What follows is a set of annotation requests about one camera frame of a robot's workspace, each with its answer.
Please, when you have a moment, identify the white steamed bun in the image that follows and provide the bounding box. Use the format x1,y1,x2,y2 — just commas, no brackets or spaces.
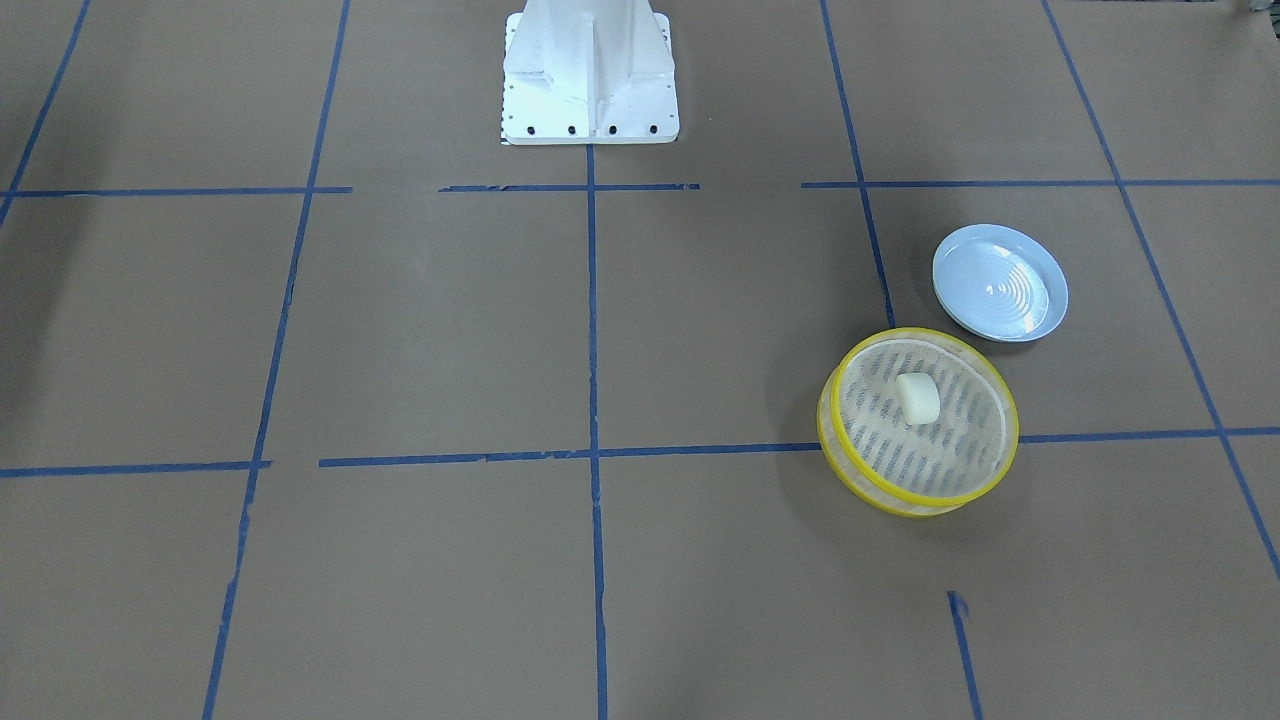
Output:
895,372,941,427

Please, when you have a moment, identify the yellow round steamer basket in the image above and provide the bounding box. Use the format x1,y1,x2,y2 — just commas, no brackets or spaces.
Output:
817,327,1021,518

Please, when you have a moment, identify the brown paper table cover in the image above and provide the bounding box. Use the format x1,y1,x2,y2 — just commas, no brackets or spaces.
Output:
3,1,1277,719

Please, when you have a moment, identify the light blue plate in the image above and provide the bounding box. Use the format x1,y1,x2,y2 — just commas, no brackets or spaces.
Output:
931,224,1070,343

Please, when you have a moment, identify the white camera stand base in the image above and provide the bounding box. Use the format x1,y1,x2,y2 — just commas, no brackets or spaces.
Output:
500,1,681,146

